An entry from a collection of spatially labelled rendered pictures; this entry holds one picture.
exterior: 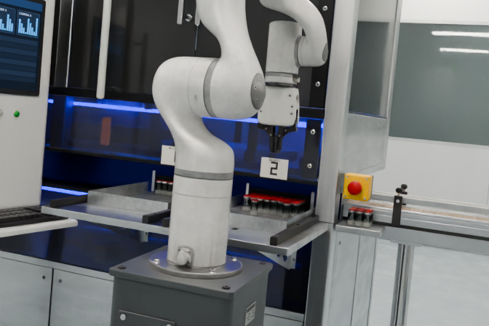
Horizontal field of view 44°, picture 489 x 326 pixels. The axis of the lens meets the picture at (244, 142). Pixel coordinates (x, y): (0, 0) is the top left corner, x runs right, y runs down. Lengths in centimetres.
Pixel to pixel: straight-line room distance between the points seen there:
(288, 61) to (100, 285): 105
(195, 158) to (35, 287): 126
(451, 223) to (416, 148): 452
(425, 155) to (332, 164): 460
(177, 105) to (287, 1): 42
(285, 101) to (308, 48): 15
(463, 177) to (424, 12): 168
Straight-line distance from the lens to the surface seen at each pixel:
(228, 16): 120
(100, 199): 179
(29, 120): 208
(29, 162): 210
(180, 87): 120
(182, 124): 121
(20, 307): 239
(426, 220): 186
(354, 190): 174
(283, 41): 154
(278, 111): 155
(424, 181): 637
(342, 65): 178
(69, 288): 224
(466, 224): 186
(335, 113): 178
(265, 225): 158
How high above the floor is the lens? 118
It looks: 3 degrees down
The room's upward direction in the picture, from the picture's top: 5 degrees clockwise
